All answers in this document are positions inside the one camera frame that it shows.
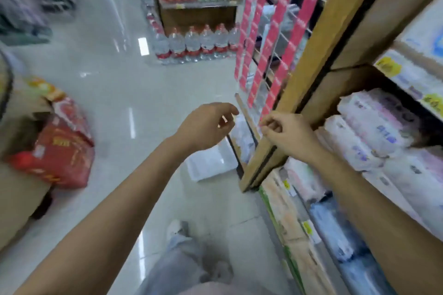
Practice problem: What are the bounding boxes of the person's right hand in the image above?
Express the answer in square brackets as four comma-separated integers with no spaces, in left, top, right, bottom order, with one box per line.
[260,111,327,166]

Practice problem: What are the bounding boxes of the person's left hand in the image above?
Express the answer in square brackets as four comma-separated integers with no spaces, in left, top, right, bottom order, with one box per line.
[172,102,240,153]

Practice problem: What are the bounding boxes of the person's right forearm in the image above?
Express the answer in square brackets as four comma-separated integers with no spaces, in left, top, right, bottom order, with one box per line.
[310,151,443,295]

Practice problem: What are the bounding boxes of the person's left forearm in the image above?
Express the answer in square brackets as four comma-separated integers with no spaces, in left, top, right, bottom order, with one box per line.
[14,136,194,295]

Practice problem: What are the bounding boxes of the white plastic tray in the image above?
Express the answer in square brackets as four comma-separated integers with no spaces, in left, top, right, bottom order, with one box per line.
[185,137,239,182]

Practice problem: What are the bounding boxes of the white tissue paper pack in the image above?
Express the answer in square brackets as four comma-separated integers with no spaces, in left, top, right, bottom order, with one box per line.
[317,115,385,171]
[337,88,424,157]
[362,148,443,240]
[284,157,329,202]

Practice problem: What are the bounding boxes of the wooden store shelf unit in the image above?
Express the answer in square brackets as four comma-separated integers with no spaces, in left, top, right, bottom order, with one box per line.
[239,0,443,295]

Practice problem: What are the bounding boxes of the row of large water bottles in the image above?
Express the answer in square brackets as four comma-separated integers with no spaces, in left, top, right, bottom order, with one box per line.
[147,11,241,65]

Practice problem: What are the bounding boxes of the rack with red price strips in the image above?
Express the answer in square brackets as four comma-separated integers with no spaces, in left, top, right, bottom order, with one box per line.
[233,0,334,122]

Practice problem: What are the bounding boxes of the person's white shoe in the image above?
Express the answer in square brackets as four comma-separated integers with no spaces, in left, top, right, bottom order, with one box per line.
[166,219,190,242]

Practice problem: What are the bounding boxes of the yellow price label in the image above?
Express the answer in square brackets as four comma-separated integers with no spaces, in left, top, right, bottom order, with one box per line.
[420,94,443,117]
[375,57,403,77]

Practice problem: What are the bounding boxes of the blue tissue paper pack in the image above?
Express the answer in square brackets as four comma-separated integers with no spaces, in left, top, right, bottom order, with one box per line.
[308,195,398,295]

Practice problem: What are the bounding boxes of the person's grey trousers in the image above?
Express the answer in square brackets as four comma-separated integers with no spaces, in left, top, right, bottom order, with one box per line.
[137,234,277,295]

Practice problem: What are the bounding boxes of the red packaged goods bag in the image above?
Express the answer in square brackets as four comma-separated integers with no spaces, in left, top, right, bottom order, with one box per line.
[9,98,96,189]

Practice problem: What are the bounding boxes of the white and blue box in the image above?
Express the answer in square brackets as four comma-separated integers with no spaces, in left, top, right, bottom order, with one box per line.
[395,0,443,65]

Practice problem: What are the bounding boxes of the orange packaged goods bag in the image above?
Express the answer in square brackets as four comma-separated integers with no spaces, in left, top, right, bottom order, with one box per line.
[26,77,66,102]

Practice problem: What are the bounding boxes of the tan cardboard display bin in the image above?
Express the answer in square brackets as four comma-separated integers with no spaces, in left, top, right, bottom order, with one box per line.
[0,51,56,250]

